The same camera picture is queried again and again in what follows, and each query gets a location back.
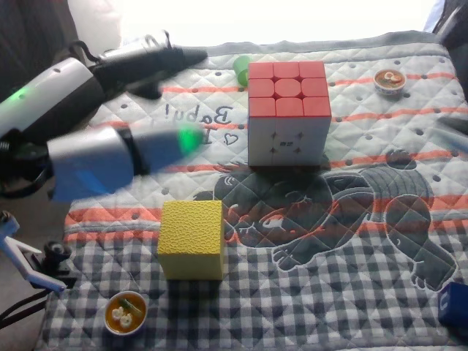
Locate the yellow foam cube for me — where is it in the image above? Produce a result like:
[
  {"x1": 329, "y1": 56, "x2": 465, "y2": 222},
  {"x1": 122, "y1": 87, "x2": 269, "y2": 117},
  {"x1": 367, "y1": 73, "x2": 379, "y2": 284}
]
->
[{"x1": 157, "y1": 200, "x2": 224, "y2": 282}]

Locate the Rubik's cube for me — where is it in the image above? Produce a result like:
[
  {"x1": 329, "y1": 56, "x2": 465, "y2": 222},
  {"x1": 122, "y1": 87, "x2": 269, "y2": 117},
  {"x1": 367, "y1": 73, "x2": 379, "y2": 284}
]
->
[{"x1": 247, "y1": 61, "x2": 333, "y2": 168}]

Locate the black cable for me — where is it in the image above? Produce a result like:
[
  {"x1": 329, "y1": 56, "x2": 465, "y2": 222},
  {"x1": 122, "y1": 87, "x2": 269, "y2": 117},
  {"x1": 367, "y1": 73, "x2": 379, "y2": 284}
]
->
[{"x1": 0, "y1": 292, "x2": 50, "y2": 330}]

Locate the toy bowl with egg halves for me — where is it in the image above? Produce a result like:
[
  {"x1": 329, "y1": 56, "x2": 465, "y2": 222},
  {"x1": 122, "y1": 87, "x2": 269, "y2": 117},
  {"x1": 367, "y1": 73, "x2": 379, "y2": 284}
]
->
[{"x1": 372, "y1": 68, "x2": 407, "y2": 98}]

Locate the grey quilt with bear print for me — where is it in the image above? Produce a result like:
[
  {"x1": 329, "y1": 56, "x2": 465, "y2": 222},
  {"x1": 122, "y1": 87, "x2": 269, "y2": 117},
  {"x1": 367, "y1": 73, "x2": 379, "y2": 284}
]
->
[{"x1": 42, "y1": 31, "x2": 468, "y2": 348}]

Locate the green toy cylinder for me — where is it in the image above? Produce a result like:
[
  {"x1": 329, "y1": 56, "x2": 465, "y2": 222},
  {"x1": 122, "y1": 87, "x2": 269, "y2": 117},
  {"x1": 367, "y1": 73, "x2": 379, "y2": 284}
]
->
[{"x1": 232, "y1": 55, "x2": 253, "y2": 88}]

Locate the toy bowl with orange noodle soup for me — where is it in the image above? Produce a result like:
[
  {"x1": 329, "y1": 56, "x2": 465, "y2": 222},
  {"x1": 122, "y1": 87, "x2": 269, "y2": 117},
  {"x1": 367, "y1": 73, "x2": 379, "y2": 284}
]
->
[{"x1": 103, "y1": 291, "x2": 148, "y2": 336}]

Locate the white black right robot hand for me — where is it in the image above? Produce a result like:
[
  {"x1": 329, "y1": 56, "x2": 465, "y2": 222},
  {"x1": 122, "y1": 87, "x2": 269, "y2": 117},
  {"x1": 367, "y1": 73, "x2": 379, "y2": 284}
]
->
[{"x1": 437, "y1": 116, "x2": 468, "y2": 156}]

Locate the blue object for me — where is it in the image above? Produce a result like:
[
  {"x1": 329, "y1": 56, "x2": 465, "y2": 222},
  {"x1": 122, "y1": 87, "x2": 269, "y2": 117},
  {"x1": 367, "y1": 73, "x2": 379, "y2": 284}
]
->
[{"x1": 437, "y1": 281, "x2": 468, "y2": 336}]

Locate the white bracket stand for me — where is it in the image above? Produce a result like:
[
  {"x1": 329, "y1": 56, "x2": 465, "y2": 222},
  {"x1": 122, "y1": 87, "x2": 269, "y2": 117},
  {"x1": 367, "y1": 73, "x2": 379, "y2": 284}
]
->
[{"x1": 0, "y1": 210, "x2": 78, "y2": 293}]

